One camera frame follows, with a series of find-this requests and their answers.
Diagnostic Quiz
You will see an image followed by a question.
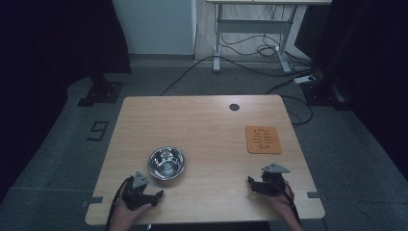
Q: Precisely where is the long black floor cable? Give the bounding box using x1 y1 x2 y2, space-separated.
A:
160 55 317 97

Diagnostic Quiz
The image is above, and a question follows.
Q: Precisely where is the person's left hand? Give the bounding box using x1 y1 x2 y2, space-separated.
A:
108 200 153 231

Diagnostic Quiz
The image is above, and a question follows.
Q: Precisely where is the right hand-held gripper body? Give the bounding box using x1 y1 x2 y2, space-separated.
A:
260 162 292 197

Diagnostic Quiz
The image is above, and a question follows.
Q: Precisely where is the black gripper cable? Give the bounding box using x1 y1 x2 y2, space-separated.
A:
281 183 302 226
105 177 133 231

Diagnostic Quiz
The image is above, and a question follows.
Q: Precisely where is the dark curtain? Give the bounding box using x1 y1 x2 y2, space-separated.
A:
0 0 133 203
312 0 408 181

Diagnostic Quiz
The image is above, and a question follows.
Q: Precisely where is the looped black floor cable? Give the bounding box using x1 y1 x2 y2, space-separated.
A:
264 76 315 126

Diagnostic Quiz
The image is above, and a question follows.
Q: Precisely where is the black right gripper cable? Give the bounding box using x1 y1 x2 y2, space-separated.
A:
281 183 302 226

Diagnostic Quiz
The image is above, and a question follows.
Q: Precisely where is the orange square mat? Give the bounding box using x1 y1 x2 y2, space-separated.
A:
244 125 283 155

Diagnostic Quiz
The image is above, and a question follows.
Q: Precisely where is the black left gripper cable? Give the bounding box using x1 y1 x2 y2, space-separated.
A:
105 177 133 231

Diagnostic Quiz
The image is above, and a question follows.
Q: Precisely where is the black stand base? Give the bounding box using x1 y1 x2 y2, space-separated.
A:
300 78 351 112
76 74 125 108

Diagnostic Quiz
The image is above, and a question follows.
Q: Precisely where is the shiny steel bowl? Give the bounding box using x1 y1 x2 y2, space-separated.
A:
147 145 187 181

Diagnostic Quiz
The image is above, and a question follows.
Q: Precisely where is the tangle of black cables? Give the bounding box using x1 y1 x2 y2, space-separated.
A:
220 4 314 65

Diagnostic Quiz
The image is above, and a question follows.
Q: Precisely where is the white power strip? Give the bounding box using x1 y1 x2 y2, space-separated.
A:
293 74 318 86

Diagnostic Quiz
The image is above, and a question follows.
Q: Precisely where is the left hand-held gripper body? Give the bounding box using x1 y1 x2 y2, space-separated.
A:
121 170 152 212

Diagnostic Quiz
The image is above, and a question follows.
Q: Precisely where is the white desk frame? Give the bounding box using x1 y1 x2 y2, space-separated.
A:
206 0 333 74

